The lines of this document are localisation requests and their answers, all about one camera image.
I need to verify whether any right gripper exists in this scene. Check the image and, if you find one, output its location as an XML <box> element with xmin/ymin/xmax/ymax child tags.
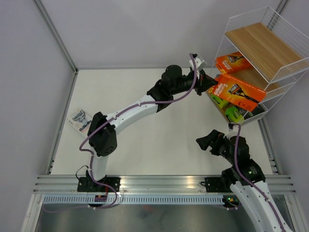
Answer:
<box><xmin>195</xmin><ymin>129</ymin><xmax>236</xmax><ymax>165</ymax></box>

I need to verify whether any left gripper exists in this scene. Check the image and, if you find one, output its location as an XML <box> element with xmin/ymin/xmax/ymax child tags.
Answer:
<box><xmin>171</xmin><ymin>70</ymin><xmax>218</xmax><ymax>96</ymax></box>

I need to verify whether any black green razor box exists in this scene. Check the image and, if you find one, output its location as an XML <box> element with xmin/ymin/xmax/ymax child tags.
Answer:
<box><xmin>211</xmin><ymin>94</ymin><xmax>229</xmax><ymax>109</ymax></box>
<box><xmin>225</xmin><ymin>105</ymin><xmax>265</xmax><ymax>123</ymax></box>

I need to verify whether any orange razor box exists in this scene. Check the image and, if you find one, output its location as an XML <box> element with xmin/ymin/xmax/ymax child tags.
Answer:
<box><xmin>208</xmin><ymin>73</ymin><xmax>266</xmax><ymax>112</ymax></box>
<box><xmin>215</xmin><ymin>52</ymin><xmax>252</xmax><ymax>74</ymax></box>

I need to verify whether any white Gillette razor pack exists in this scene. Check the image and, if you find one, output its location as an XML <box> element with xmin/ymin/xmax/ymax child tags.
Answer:
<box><xmin>66</xmin><ymin>108</ymin><xmax>93</xmax><ymax>138</ymax></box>

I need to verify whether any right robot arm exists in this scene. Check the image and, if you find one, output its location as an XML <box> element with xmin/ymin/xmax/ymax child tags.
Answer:
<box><xmin>196</xmin><ymin>126</ymin><xmax>291</xmax><ymax>232</ymax></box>

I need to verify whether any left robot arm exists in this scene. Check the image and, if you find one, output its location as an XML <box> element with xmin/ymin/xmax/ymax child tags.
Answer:
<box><xmin>78</xmin><ymin>65</ymin><xmax>218</xmax><ymax>192</ymax></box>

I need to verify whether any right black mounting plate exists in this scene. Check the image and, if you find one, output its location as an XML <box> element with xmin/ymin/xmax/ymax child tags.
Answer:
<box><xmin>204</xmin><ymin>177</ymin><xmax>226</xmax><ymax>193</ymax></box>

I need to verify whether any black mounting plate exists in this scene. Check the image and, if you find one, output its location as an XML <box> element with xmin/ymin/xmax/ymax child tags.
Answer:
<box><xmin>204</xmin><ymin>177</ymin><xmax>226</xmax><ymax>193</ymax></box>
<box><xmin>77</xmin><ymin>176</ymin><xmax>121</xmax><ymax>192</ymax></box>

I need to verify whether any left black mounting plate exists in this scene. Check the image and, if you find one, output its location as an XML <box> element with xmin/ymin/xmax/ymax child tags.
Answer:
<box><xmin>77</xmin><ymin>176</ymin><xmax>121</xmax><ymax>192</ymax></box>

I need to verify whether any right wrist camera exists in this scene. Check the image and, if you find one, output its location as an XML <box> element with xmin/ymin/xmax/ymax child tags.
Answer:
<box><xmin>228</xmin><ymin>122</ymin><xmax>240</xmax><ymax>131</ymax></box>

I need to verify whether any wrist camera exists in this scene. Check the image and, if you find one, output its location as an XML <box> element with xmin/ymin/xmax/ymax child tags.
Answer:
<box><xmin>228</xmin><ymin>122</ymin><xmax>240</xmax><ymax>131</ymax></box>
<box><xmin>189</xmin><ymin>54</ymin><xmax>207</xmax><ymax>71</ymax></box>

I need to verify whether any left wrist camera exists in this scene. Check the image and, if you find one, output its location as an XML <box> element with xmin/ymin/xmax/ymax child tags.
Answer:
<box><xmin>189</xmin><ymin>54</ymin><xmax>207</xmax><ymax>71</ymax></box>

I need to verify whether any white wire wooden shelf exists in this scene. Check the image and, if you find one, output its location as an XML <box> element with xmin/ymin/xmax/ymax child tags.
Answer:
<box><xmin>212</xmin><ymin>7</ymin><xmax>309</xmax><ymax>125</ymax></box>

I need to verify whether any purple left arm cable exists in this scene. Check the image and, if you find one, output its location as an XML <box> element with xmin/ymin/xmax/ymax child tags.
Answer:
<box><xmin>42</xmin><ymin>53</ymin><xmax>197</xmax><ymax>213</ymax></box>

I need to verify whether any aluminium corner frame post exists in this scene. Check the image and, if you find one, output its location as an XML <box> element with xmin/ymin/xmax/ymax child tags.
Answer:
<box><xmin>32</xmin><ymin>0</ymin><xmax>78</xmax><ymax>73</ymax></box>

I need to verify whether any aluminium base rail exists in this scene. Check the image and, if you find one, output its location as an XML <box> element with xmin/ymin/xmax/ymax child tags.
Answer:
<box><xmin>32</xmin><ymin>174</ymin><xmax>296</xmax><ymax>195</ymax></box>

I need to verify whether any white slotted cable duct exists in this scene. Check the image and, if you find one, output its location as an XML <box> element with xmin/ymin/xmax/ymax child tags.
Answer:
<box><xmin>43</xmin><ymin>194</ymin><xmax>237</xmax><ymax>205</ymax></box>

